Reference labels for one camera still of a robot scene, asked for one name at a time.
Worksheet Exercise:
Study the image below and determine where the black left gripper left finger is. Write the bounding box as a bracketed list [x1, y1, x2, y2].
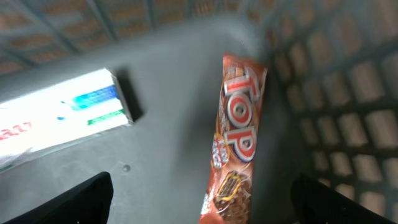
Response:
[4, 172, 114, 224]

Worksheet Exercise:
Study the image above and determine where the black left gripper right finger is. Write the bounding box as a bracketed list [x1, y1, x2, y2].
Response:
[290, 175, 394, 224]

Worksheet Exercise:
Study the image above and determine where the red Top chocolate bar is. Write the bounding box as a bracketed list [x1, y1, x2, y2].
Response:
[198, 54, 267, 224]

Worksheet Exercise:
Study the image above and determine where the white Panadol box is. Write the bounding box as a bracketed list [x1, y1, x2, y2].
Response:
[1, 68, 134, 170]

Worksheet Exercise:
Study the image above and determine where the grey plastic basket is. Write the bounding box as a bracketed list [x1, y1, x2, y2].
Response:
[1, 0, 397, 223]

